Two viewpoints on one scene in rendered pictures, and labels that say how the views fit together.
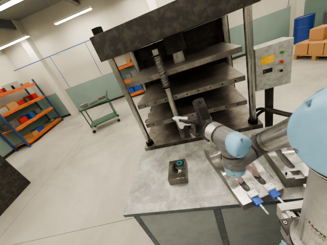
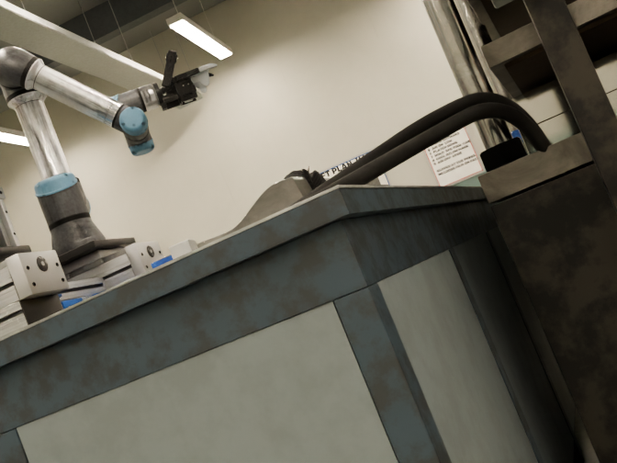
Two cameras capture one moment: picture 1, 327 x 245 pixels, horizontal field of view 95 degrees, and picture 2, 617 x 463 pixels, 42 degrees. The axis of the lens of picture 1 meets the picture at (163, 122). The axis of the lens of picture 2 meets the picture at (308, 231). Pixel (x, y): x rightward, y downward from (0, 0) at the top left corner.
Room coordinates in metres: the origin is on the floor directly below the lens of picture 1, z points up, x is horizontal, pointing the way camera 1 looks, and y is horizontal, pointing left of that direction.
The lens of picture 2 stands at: (0.89, -2.54, 0.68)
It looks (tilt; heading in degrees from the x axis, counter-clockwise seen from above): 4 degrees up; 93
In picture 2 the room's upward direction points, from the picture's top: 22 degrees counter-clockwise
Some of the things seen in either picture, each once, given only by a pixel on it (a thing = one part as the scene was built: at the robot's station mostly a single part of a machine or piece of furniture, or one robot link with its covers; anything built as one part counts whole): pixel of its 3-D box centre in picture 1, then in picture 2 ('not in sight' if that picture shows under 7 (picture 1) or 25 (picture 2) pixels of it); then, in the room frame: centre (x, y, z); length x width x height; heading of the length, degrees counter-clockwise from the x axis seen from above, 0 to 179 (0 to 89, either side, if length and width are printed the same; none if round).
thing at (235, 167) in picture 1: (236, 159); (137, 134); (0.40, -0.21, 1.34); 0.11 x 0.08 x 0.11; 104
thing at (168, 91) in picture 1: (175, 113); (495, 72); (1.45, -0.16, 1.10); 0.05 x 0.05 x 1.30
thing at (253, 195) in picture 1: (259, 202); not in sight; (0.47, -0.34, 0.85); 0.13 x 0.05 x 0.05; 2
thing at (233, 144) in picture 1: (230, 141); (125, 107); (0.39, -0.19, 1.43); 0.11 x 0.08 x 0.09; 14
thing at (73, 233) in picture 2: not in sight; (75, 236); (0.17, -0.38, 1.09); 0.15 x 0.15 x 0.10
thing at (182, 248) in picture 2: not in sight; (162, 268); (0.56, -1.20, 0.83); 0.13 x 0.05 x 0.05; 178
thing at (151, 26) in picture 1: (174, 41); not in sight; (1.74, -0.41, 1.75); 1.30 x 0.84 x 0.61; 74
